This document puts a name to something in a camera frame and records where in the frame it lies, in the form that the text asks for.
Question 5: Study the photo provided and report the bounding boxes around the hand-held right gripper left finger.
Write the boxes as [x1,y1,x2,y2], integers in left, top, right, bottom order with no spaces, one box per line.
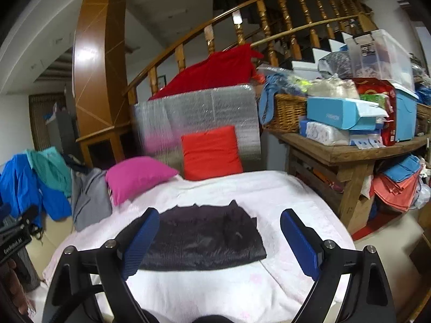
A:
[42,208,160,323]

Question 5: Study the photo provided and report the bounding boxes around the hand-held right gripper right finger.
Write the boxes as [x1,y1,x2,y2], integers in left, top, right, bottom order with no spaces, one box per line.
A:
[280,209,398,323]

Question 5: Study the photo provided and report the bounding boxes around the black jacket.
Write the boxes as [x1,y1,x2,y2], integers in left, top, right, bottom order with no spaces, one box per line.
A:
[138,200,267,271]

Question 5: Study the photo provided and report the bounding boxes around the person's left hand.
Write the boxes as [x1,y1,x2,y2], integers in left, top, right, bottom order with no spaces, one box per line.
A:
[0,259,29,315]

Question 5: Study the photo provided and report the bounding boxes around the blue jacket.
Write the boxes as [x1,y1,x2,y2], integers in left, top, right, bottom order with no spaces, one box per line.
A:
[0,153,73,227]

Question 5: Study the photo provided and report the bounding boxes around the pink pillow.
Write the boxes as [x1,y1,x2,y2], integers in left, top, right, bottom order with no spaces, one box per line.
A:
[105,156,179,206]

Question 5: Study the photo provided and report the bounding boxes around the grey garment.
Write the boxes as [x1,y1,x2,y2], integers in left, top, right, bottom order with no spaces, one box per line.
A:
[71,167,113,232]

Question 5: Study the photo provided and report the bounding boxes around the red floor mat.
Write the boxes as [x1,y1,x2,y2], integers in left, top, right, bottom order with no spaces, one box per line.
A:
[352,209,401,241]

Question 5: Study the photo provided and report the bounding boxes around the teal garment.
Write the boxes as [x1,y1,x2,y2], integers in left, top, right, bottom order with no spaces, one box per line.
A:
[26,147,73,197]

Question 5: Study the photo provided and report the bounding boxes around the white blanket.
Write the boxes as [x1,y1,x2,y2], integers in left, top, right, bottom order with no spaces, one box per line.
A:
[42,170,356,323]

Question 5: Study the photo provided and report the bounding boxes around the wooden table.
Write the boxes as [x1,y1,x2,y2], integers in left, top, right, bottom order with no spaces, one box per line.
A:
[263,126,431,236]

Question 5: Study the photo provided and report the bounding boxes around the stack of coral cloths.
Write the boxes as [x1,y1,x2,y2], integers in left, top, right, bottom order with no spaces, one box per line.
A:
[372,168,421,212]

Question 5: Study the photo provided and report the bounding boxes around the white patterned tissue pack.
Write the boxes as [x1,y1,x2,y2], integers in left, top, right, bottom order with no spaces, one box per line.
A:
[299,119,351,146]

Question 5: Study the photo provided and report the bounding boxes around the red pillow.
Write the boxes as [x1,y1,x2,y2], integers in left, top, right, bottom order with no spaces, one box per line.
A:
[181,125,244,181]

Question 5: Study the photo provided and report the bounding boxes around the folded blue cloths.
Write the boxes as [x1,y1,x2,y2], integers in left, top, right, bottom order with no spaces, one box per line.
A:
[382,155,421,182]

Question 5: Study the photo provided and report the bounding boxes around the wicker basket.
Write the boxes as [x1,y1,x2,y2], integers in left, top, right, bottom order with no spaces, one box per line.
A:
[262,93,308,133]

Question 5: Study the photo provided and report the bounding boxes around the white plastic bag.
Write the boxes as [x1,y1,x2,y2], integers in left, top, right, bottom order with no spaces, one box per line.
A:
[412,175,431,209]

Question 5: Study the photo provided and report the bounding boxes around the teal cardboard box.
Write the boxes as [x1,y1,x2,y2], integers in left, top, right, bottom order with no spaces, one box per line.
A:
[306,97,389,132]

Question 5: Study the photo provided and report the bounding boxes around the blue cloth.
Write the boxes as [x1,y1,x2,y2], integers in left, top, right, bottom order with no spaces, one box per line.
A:
[259,74,287,126]

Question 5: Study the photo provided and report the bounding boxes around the silver bubble-wrapped panel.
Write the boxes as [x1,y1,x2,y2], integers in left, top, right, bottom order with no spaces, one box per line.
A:
[133,83,262,175]

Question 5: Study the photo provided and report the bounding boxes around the clear plastic bag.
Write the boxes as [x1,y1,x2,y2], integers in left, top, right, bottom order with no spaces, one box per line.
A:
[258,65,310,96]

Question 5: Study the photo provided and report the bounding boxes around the red packet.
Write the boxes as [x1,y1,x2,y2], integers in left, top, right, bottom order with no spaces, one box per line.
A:
[353,78,397,147]

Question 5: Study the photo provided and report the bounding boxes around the light blue plastic bin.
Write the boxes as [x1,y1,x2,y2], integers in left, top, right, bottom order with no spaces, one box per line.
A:
[392,84,420,142]

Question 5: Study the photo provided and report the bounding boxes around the grey patterned bag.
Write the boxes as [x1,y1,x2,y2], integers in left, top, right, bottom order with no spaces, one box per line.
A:
[318,51,352,79]

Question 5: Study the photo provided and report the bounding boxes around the red cloth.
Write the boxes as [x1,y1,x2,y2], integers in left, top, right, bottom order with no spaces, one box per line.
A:
[150,44,265,100]

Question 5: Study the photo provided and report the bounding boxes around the wooden pillar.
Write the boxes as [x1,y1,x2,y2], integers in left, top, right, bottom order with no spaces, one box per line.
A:
[72,0,132,167]

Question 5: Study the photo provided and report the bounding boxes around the clear plastic storage box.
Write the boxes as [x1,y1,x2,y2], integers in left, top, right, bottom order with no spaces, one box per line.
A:
[344,30,415,92]

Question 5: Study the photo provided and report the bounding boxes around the wooden stair railing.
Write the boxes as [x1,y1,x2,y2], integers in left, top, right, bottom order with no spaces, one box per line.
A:
[123,0,379,96]

